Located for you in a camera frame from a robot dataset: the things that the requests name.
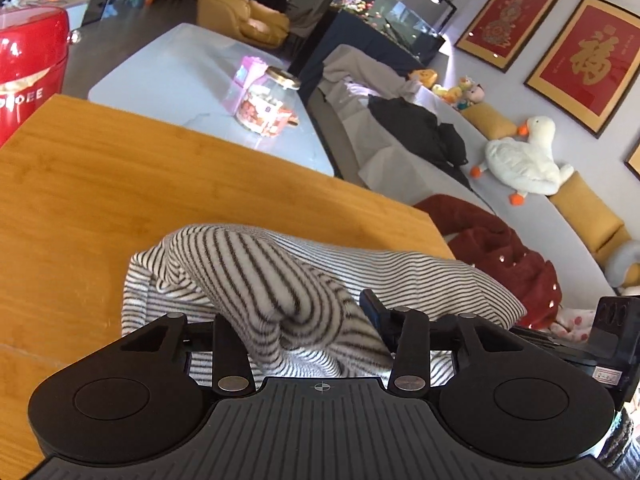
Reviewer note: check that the pink small box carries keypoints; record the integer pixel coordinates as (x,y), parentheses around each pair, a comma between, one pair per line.
(251,68)

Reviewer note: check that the beige blanket on sofa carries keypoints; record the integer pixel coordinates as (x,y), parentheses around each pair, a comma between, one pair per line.
(348,64)

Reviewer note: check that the red goblet-shaped bin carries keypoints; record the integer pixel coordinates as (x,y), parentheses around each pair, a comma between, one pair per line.
(34,51)

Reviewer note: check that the yellow long sofa cushion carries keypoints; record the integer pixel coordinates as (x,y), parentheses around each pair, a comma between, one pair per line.
(586,241)

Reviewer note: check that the dark red fuzzy coat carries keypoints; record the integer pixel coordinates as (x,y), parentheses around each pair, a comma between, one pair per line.
(480,238)

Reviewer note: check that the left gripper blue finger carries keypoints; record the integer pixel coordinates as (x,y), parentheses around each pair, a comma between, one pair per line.
(385,321)

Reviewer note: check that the white goose plush toy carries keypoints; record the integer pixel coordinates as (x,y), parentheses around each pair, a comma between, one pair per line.
(526,167)

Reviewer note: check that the glass fish tank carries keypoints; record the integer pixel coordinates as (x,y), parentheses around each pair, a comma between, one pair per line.
(398,23)

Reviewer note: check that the black white striped shirt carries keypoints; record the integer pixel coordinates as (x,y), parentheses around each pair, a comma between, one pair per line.
(294,302)

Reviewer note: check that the white marble coffee table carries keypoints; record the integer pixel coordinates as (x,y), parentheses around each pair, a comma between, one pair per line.
(183,77)

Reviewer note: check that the red framed gourd picture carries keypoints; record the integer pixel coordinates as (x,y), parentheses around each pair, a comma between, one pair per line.
(500,31)

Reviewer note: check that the glass snack jar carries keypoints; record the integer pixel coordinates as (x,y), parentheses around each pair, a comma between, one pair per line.
(267,106)

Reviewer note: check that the yellow round plush toy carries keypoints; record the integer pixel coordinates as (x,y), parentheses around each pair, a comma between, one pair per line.
(427,77)

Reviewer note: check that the red framed calligraphy picture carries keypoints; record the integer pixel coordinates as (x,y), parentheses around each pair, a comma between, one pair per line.
(591,65)

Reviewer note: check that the black jacket on sofa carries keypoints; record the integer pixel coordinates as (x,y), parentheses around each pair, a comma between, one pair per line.
(420,131)

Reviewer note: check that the yellow leather armchair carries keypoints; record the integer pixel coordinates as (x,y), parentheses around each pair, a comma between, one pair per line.
(247,21)

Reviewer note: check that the pink dotted white cloth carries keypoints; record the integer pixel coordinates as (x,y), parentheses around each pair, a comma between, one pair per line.
(573,324)

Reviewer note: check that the small plush toys group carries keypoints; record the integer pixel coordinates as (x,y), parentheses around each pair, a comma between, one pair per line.
(465,94)

